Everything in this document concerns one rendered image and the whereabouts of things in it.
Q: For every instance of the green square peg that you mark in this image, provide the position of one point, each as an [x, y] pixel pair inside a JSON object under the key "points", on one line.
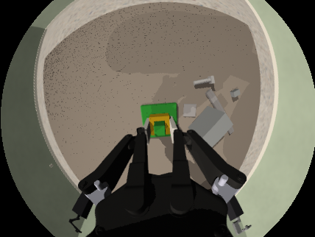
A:
{"points": [[159, 126]]}

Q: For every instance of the yellow square nut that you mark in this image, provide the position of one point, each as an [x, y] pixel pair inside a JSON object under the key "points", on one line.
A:
{"points": [[159, 117]]}

